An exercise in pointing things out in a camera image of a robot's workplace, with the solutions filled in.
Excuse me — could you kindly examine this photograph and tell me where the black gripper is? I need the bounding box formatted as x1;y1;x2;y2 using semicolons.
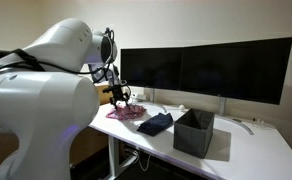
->
102;80;129;109

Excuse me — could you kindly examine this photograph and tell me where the pink floral cloth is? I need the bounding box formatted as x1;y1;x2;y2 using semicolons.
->
106;105;146;120

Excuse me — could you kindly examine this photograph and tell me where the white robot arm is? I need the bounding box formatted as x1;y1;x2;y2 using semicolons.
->
0;18;128;180

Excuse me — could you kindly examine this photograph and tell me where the dark navy folded cloth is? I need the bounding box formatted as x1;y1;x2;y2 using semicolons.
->
137;113;173;136

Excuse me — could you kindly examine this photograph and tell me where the brown cardboard box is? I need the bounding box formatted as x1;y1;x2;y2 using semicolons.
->
69;85;112;165

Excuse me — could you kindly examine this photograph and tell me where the dark grey fabric box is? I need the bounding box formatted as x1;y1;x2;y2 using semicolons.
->
173;109;215;159

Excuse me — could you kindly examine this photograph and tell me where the white power strip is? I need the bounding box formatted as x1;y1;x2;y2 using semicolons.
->
132;94;146;102

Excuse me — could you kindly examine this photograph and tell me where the left black monitor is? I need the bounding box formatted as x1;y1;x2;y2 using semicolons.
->
121;48;182;90

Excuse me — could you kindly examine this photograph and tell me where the black monitor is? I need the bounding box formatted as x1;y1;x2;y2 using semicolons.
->
180;37;292;104
121;48;182;90

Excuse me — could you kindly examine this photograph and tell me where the curved silver monitor stand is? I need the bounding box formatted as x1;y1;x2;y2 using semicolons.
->
218;97;254;135

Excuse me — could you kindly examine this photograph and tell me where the right black monitor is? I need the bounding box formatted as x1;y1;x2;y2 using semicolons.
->
180;37;292;104

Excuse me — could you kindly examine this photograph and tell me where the white desk leg frame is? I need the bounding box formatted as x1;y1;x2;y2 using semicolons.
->
104;136;136;180

